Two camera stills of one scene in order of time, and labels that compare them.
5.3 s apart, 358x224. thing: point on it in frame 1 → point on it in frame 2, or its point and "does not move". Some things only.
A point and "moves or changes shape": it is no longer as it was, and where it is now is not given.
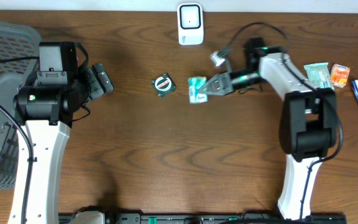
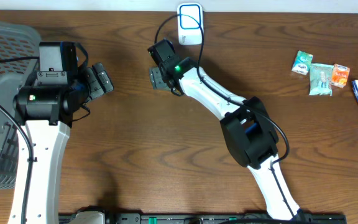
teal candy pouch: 319,74 does not move
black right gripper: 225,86 → 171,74
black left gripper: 93,77 does not move
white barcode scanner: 190,23 does not move
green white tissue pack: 194,84 moves or changes shape
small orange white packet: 339,74 does not move
